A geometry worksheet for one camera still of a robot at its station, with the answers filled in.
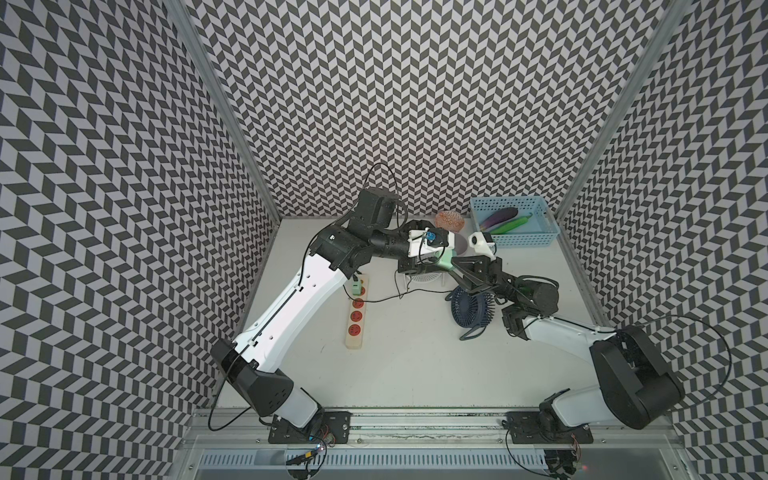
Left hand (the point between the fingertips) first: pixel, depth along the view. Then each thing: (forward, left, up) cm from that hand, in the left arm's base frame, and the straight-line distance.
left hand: (440, 250), depth 64 cm
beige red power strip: (-6, +22, -34) cm, 41 cm away
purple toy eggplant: (+41, -30, -32) cm, 60 cm away
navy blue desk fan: (0, -12, -28) cm, 30 cm away
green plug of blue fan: (+8, +22, -29) cm, 38 cm away
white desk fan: (+11, 0, -31) cm, 33 cm away
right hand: (-5, -2, -1) cm, 5 cm away
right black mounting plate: (-29, -21, -35) cm, 50 cm away
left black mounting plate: (-28, +25, -35) cm, 51 cm away
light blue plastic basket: (+36, -45, -33) cm, 66 cm away
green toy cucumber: (+37, -33, -32) cm, 59 cm away
